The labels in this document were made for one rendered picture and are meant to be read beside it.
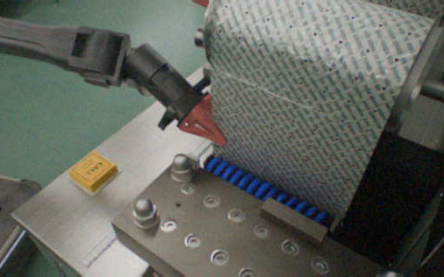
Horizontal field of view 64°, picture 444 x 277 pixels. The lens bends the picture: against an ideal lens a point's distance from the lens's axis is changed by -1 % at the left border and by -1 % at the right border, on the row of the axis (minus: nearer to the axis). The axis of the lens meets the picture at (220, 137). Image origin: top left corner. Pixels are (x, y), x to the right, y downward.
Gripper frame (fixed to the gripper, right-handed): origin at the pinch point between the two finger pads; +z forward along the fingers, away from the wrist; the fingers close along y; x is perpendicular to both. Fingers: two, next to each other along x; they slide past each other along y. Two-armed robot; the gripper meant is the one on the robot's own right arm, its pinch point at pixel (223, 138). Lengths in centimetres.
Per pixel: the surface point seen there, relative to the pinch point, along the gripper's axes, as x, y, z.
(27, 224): -27.9, 25.4, -15.2
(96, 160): -25.8, 8.3, -15.9
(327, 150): 14.8, 0.3, 10.7
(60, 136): -162, -34, -70
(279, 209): 4.3, 5.2, 12.9
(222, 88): 9.1, 0.2, -5.0
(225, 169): -2.3, 2.4, 3.8
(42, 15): -233, -124, -194
